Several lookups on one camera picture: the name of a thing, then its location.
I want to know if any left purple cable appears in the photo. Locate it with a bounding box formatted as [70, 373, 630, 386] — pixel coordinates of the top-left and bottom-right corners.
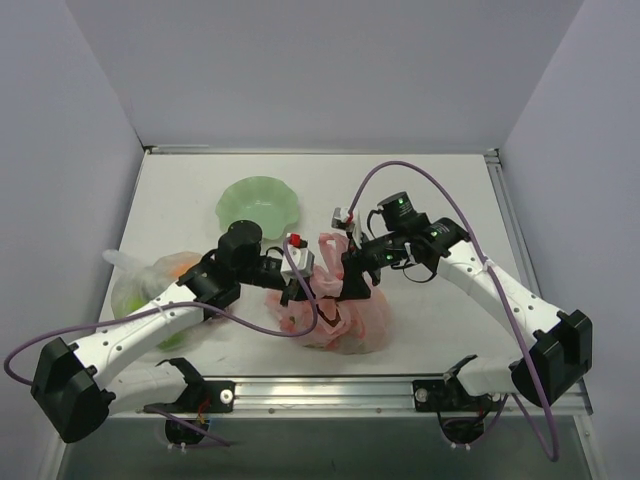
[3, 237, 321, 447]

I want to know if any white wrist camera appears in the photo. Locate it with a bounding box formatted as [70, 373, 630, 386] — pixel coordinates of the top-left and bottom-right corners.
[331, 207, 363, 249]
[280, 233, 315, 283]

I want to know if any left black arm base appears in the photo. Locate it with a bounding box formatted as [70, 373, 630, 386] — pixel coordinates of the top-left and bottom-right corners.
[143, 358, 235, 452]

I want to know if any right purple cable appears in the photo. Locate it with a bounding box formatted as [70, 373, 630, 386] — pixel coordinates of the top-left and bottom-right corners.
[348, 160, 560, 462]

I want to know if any clear bag of fruits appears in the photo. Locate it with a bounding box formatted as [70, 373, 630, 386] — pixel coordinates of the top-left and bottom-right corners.
[102, 249, 229, 352]

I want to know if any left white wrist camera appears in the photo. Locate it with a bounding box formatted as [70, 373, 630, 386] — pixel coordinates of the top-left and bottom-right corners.
[280, 233, 315, 283]

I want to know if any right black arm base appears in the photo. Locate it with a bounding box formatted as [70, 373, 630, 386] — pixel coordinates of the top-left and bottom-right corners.
[412, 355, 508, 451]

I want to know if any purple cable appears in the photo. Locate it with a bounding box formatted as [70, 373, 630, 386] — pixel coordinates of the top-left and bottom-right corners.
[3, 237, 321, 447]
[348, 160, 560, 462]

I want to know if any pink plastic bag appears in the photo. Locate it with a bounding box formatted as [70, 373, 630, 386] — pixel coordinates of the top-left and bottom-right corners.
[265, 233, 392, 355]

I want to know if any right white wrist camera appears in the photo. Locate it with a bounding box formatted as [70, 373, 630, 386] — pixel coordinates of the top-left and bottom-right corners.
[331, 207, 363, 249]

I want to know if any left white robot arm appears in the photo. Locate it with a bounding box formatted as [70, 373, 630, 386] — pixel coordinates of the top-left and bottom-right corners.
[31, 220, 314, 443]

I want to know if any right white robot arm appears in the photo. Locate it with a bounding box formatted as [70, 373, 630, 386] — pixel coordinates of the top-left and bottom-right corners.
[332, 192, 593, 409]

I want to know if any aluminium front rail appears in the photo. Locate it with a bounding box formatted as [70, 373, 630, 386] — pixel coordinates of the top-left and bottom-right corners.
[55, 377, 594, 419]

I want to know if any green wavy plate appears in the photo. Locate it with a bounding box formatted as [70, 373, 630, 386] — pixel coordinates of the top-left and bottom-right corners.
[215, 176, 300, 240]

